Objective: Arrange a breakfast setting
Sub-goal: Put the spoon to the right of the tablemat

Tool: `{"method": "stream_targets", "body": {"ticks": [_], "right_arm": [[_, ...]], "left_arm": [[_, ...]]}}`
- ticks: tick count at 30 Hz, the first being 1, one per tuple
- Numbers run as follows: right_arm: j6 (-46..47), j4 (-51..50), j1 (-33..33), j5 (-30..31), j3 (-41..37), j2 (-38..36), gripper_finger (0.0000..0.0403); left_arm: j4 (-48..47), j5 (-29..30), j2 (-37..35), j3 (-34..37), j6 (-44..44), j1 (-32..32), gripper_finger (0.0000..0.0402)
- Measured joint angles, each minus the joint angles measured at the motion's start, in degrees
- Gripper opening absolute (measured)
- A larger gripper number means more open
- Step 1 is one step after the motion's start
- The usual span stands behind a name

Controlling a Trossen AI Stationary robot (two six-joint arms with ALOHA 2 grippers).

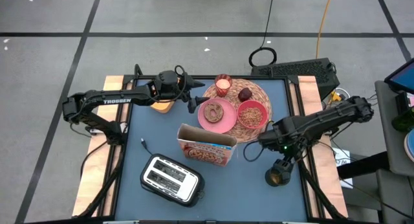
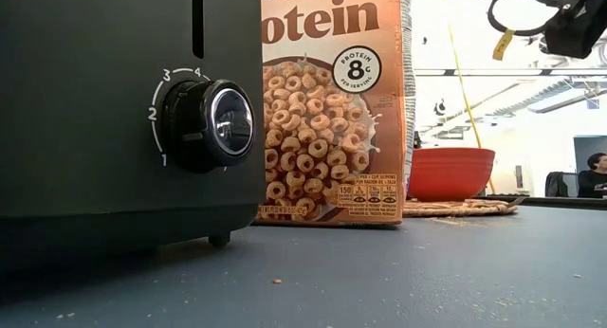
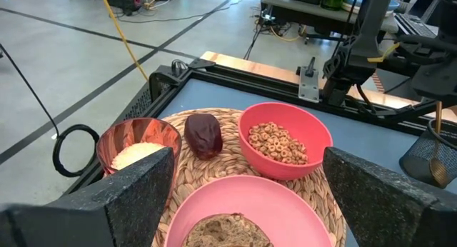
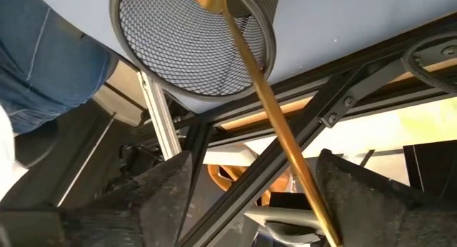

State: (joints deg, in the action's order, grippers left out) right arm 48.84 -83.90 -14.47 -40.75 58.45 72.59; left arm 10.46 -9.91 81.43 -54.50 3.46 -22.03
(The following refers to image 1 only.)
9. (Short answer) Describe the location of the red glass candle cup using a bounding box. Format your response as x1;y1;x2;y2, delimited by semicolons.
214;73;234;98

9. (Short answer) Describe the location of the blue plate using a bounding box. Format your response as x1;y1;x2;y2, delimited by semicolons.
403;129;414;163

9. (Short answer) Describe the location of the yellow extension cable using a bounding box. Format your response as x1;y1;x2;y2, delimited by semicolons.
315;0;334;59

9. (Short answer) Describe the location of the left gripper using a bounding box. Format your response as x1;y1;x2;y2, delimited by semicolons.
177;78;210;114

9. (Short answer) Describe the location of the white power cable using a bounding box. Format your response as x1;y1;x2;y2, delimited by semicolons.
325;87;351;104

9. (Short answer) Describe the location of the round woven placemat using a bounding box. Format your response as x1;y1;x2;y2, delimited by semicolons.
202;78;274;144

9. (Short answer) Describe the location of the black toaster power cord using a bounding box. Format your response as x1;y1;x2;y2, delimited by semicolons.
140;137;162;155

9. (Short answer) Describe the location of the orange Cheerios Protein cereal box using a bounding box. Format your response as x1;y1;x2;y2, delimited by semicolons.
176;122;239;168

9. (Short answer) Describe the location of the brown bagel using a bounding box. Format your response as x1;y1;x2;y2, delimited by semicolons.
203;102;225;124

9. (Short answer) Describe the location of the yellow plastic bin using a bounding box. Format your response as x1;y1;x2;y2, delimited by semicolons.
149;80;177;115

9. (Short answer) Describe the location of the cereal heap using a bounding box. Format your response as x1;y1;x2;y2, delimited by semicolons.
241;106;264;128

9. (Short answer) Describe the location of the black and silver toaster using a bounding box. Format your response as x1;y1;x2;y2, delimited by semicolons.
139;153;206;208

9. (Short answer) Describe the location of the white paper sheet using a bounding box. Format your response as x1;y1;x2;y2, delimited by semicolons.
331;147;354;190

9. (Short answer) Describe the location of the black table frame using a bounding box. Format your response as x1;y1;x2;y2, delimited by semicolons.
77;63;349;224

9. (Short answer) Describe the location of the light wooden side board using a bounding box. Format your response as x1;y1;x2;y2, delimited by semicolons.
296;75;349;219
71;75;125;218

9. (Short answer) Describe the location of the red bowl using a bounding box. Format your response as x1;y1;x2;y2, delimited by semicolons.
236;99;269;130

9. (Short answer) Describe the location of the black mesh cup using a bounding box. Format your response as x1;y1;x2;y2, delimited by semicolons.
265;167;292;188

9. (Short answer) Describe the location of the black computer case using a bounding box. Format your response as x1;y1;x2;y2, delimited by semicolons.
250;57;341;101

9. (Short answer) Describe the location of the gray cabinet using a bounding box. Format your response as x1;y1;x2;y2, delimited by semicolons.
374;80;414;177

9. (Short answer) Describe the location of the pink plate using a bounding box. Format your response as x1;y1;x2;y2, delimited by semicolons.
197;97;238;135

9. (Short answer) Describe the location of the black coiled cable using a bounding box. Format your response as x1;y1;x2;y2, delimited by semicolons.
248;0;278;68

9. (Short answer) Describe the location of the green bottle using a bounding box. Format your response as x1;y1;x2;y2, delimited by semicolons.
391;107;414;133

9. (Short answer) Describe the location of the tablet with blue screen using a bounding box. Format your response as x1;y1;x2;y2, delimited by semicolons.
384;58;414;95

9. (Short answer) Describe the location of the dark red apple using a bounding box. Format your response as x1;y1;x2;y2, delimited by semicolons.
237;87;254;103

